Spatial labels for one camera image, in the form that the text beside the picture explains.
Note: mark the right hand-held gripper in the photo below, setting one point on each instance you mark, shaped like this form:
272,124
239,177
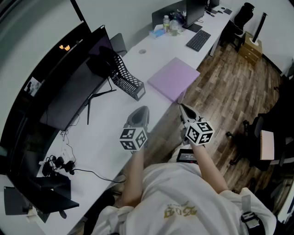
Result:
198,133

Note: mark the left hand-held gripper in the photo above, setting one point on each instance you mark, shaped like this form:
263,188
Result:
133,137

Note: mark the black mesh file rack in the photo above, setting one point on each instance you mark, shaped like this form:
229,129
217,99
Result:
125,78

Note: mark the person's left forearm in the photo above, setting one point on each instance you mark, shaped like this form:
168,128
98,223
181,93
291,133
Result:
134,176

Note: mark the person's right forearm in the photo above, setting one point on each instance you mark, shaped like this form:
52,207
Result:
207,169

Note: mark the blue tissue pack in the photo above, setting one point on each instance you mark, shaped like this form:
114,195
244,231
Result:
157,33

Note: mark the black screen device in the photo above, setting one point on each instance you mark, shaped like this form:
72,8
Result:
187,156

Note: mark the black monitor stand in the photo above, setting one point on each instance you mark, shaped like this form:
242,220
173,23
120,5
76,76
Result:
89,110

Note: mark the grey desk grommet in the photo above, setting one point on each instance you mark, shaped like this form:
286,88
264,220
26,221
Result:
142,51

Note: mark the large curved black monitor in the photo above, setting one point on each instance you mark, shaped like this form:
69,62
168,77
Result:
73,91

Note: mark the black chair with headrest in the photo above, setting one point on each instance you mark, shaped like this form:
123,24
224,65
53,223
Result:
257,137

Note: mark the black desk divider panel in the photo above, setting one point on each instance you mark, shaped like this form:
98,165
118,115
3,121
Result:
160,15
118,44

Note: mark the black keyboard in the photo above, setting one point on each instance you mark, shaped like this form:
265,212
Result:
198,40

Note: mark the white power strip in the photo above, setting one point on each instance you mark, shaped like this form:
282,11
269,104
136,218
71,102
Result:
65,154

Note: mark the person's white shirt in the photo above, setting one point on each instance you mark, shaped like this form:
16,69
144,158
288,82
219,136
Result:
183,202

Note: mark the clear plastic bottle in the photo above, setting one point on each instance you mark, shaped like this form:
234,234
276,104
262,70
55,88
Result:
174,28

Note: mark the wooden drawer cabinet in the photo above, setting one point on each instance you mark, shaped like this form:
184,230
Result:
250,49

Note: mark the yellow label plastic bottle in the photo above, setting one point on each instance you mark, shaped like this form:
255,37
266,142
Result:
166,25

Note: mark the black desktop monitor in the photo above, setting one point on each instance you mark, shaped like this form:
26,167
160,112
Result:
194,11
213,4

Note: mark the black floor lamp pole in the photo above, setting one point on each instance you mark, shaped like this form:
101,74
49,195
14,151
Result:
259,27

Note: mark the black office chair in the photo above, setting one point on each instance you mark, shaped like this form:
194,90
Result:
243,16

